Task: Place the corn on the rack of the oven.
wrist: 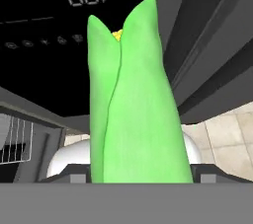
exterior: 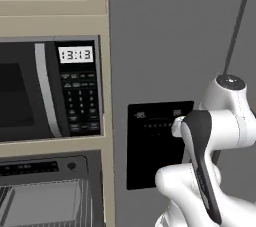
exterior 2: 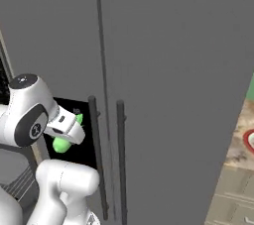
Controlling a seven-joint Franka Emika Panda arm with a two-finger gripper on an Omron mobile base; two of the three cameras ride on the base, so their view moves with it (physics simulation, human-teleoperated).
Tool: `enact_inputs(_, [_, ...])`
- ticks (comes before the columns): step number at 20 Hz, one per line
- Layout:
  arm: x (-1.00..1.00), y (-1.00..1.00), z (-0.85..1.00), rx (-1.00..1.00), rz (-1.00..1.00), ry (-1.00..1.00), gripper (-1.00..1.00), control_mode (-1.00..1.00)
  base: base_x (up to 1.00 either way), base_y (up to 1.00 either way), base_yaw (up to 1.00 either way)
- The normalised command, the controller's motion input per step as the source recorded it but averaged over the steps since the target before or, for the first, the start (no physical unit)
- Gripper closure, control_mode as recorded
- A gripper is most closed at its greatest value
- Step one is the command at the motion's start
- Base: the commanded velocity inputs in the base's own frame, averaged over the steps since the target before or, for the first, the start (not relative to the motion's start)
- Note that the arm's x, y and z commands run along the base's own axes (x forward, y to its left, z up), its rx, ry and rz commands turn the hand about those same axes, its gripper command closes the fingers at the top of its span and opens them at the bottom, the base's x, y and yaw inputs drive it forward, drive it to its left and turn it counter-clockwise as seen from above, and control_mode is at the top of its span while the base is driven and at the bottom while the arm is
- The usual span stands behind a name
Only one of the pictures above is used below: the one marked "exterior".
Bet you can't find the black microwave oven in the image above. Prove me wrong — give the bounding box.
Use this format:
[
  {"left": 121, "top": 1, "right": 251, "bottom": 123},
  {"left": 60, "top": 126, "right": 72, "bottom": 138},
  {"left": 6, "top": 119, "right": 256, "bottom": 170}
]
[{"left": 0, "top": 35, "right": 103, "bottom": 143}]

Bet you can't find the grey oven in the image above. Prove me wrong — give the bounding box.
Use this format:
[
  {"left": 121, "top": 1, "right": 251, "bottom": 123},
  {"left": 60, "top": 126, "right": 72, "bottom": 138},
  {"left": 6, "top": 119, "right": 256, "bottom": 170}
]
[{"left": 0, "top": 150, "right": 104, "bottom": 227}]

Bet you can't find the beige appliance cabinet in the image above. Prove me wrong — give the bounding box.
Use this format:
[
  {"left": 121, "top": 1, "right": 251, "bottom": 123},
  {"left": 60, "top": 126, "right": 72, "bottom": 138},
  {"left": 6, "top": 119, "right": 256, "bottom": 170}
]
[{"left": 0, "top": 0, "right": 117, "bottom": 227}]

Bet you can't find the grey fridge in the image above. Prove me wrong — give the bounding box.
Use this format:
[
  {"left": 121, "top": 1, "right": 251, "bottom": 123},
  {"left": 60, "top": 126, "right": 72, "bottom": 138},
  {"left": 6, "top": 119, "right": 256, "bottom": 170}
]
[{"left": 108, "top": 0, "right": 256, "bottom": 227}]

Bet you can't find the grey microwave door handle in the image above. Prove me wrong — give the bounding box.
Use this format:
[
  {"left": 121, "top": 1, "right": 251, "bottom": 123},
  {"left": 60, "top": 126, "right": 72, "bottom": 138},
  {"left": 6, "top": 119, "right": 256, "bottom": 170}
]
[{"left": 34, "top": 42, "right": 63, "bottom": 139}]

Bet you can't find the dark grey fridge handle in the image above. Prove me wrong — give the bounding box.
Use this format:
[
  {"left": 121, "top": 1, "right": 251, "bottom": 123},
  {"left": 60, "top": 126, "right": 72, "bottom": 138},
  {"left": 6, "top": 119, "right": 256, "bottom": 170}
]
[{"left": 211, "top": 0, "right": 252, "bottom": 166}]

